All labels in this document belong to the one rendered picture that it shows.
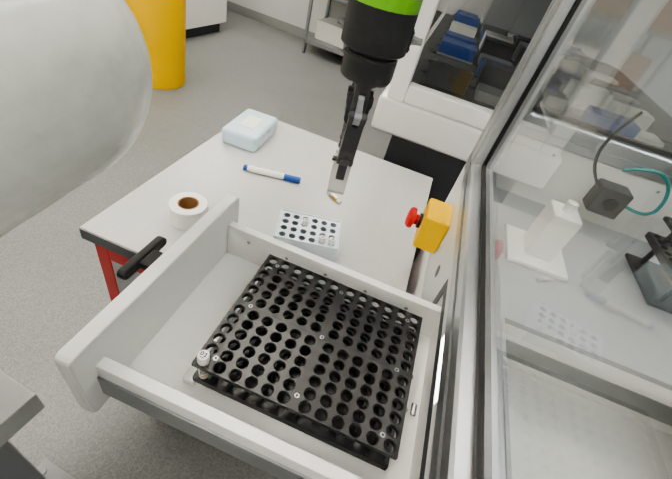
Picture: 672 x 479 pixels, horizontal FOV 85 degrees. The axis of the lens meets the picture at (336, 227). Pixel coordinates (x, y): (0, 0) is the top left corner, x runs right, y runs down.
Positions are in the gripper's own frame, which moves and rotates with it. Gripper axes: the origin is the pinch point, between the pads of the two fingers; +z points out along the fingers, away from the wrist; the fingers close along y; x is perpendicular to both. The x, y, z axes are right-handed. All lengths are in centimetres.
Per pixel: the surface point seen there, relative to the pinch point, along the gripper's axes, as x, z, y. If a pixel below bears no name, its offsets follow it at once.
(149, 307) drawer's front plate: 19.1, 3.7, -30.9
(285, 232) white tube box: 7.3, 13.6, -3.4
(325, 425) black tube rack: -2.0, 3.3, -40.3
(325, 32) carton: 26, 69, 380
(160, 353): 17.5, 9.4, -33.0
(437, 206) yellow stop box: -18.8, 2.2, -0.4
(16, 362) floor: 83, 93, -3
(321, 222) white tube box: 0.9, 14.0, 2.2
